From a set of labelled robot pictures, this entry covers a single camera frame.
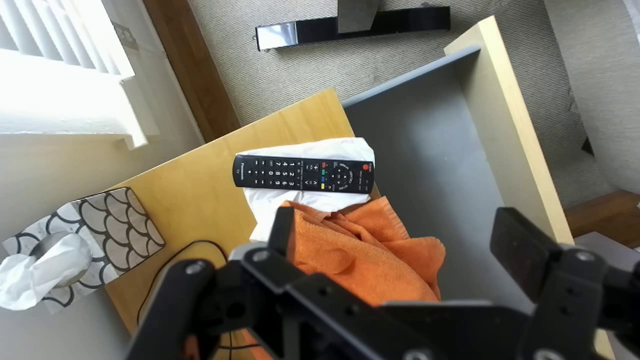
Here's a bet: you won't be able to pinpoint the white window blinds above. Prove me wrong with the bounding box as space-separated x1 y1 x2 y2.
0 0 145 147

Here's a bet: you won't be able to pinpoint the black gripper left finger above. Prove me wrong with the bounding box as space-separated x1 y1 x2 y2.
267 208 293 254

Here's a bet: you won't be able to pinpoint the white paper sheet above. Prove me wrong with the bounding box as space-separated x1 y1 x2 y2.
231 138 375 242

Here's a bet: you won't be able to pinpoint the patterned tissue box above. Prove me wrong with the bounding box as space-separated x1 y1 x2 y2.
0 188 163 314

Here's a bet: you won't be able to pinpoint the open grey drawer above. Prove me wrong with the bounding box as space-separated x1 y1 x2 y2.
344 16 573 312

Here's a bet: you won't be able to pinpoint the black tv remote control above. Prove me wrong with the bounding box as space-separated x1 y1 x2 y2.
231 153 375 194

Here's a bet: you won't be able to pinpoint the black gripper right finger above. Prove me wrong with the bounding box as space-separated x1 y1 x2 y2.
489 208 561 300

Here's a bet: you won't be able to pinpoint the orange towel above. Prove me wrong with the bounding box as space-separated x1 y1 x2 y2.
281 197 446 305

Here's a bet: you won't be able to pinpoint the black glossy stand base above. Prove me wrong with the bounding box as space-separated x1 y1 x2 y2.
254 6 451 52

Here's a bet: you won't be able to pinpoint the wooden nightstand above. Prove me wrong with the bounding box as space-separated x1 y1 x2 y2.
105 90 352 333

